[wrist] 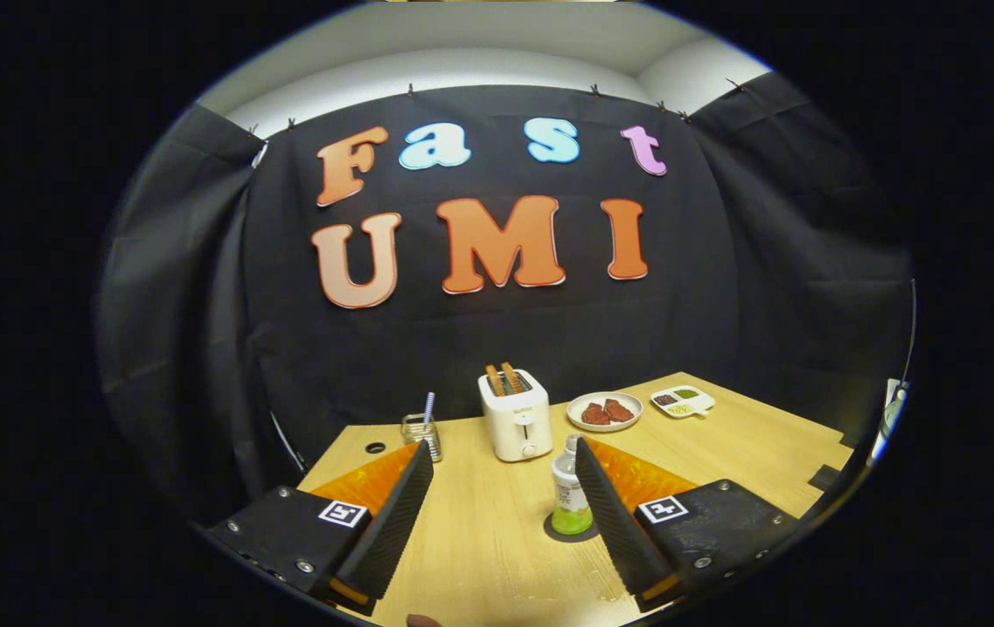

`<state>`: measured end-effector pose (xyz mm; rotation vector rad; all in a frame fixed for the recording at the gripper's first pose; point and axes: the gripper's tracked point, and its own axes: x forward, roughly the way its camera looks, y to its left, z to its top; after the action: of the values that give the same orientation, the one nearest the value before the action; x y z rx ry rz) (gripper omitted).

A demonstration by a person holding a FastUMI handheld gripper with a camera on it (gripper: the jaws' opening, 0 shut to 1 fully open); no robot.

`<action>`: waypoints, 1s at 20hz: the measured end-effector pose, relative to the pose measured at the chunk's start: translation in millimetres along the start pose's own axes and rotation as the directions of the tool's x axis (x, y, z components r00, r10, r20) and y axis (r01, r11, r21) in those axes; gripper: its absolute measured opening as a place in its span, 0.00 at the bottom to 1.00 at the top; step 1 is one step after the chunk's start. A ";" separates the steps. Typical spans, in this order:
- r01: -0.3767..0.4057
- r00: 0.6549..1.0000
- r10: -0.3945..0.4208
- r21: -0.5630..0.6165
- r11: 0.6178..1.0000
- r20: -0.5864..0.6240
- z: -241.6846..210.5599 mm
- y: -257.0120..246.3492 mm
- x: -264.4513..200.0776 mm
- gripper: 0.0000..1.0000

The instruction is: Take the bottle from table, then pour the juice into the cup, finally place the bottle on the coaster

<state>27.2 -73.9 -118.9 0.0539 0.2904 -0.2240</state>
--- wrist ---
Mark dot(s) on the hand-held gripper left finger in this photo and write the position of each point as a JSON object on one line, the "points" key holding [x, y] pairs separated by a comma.
{"points": [[392, 531]]}

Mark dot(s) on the toast slice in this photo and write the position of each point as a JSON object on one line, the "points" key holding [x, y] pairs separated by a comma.
{"points": [[511, 377], [495, 380]]}

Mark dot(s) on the striped straw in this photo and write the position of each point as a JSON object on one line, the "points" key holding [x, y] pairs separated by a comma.
{"points": [[429, 406]]}

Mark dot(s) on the small glass jar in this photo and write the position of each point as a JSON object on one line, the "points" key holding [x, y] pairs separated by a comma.
{"points": [[418, 434]]}

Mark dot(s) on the round white plate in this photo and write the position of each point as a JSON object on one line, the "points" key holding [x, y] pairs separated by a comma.
{"points": [[575, 414]]}

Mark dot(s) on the brown meat slice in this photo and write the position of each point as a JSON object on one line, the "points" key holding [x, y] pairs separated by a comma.
{"points": [[594, 415], [618, 410]]}

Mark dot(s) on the dark brown round coaster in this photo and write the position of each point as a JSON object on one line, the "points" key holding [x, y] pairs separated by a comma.
{"points": [[556, 533]]}

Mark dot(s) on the clear juice bottle green label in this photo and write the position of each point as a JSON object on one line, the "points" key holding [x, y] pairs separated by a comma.
{"points": [[570, 496]]}

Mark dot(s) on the divided white dish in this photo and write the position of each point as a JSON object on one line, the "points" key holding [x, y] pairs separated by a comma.
{"points": [[684, 401]]}

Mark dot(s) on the white toaster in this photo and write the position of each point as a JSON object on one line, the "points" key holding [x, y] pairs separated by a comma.
{"points": [[516, 427]]}

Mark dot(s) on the wooden table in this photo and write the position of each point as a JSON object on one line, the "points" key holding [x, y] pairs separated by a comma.
{"points": [[488, 540]]}

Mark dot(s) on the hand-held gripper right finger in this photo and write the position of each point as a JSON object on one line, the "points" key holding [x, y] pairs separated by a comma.
{"points": [[623, 531]]}

